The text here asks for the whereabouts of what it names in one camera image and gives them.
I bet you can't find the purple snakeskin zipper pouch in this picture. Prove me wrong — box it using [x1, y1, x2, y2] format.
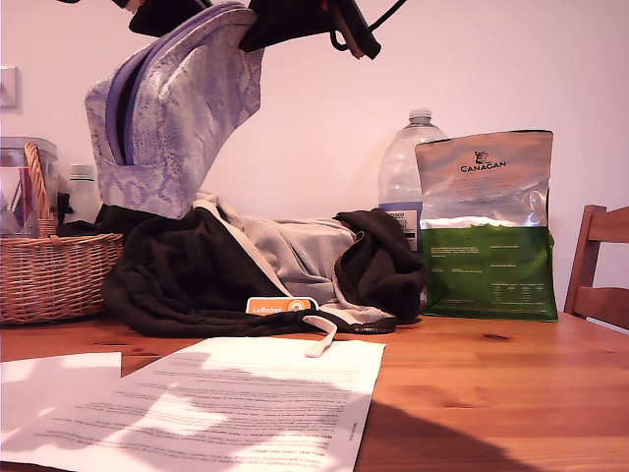
[84, 2, 266, 221]

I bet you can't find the large clear water bottle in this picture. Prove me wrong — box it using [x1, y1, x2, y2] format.
[377, 107, 449, 253]

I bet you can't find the white insulated bottle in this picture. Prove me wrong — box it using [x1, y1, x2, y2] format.
[68, 164, 99, 225]

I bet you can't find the clear plastic lidded container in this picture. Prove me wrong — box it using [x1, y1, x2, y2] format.
[0, 136, 59, 237]

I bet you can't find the black hoodie grey lining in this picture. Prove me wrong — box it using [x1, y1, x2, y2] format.
[95, 191, 429, 339]

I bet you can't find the orange LeRobot sticker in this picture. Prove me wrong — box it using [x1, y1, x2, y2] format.
[245, 296, 319, 316]

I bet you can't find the silver green pet food bag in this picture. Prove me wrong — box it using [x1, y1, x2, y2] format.
[415, 129, 560, 324]

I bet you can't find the wooden chair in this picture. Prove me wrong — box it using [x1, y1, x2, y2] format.
[563, 204, 629, 330]

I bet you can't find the blank white paper sheet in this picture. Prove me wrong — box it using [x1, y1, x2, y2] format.
[0, 351, 123, 434]

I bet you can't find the printed paper sheet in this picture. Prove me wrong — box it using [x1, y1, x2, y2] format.
[0, 336, 388, 472]

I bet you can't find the thin black camera cable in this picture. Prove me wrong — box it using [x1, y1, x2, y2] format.
[366, 0, 410, 30]

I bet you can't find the white wall switch plate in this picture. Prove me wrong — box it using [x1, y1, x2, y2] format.
[0, 66, 24, 115]

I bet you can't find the wicker basket with handle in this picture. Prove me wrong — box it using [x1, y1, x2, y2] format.
[0, 141, 125, 326]

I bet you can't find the white hoodie drawstring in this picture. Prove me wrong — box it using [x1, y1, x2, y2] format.
[300, 314, 340, 359]

